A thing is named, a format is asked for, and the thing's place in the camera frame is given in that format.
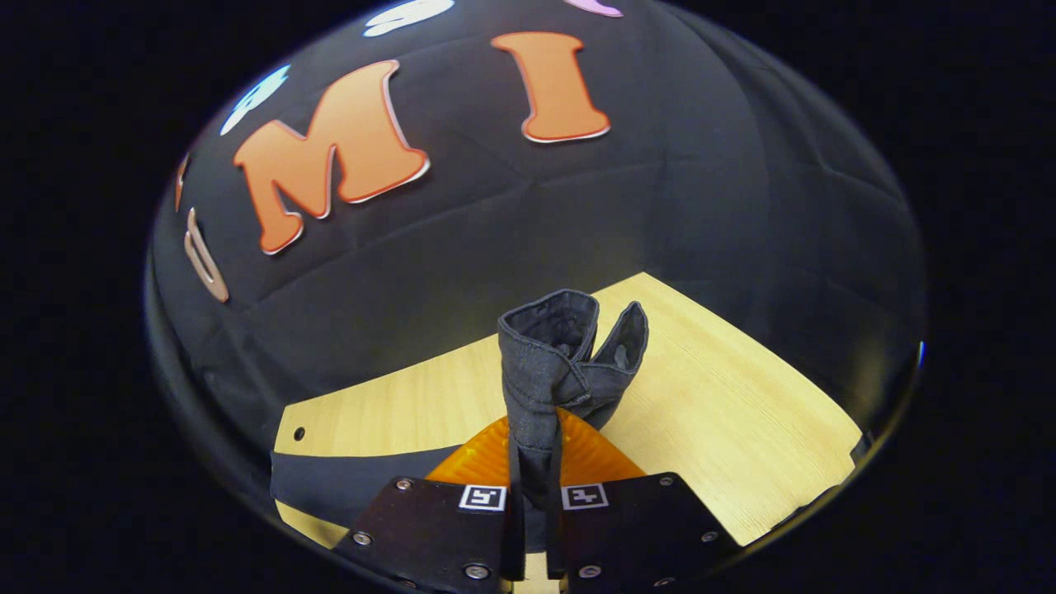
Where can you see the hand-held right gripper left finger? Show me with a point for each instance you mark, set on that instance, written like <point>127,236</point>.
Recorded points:
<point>516,528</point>

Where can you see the black backdrop cloth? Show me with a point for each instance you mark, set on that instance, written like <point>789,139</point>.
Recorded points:
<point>495,247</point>

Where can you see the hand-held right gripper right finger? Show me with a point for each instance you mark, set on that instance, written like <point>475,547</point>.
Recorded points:
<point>555,536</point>

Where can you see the dark grey jeans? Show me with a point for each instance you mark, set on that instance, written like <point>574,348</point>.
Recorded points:
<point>540,371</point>

